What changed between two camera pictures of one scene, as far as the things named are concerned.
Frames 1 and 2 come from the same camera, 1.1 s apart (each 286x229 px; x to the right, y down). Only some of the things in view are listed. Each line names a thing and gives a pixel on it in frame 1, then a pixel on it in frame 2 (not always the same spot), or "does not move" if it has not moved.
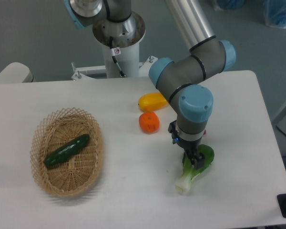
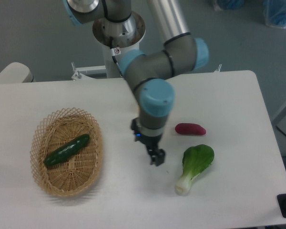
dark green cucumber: x=66 y=150 does not move
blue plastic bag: x=280 y=13 does not move
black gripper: x=191 y=148 → x=151 y=142
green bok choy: x=184 y=184 does not move
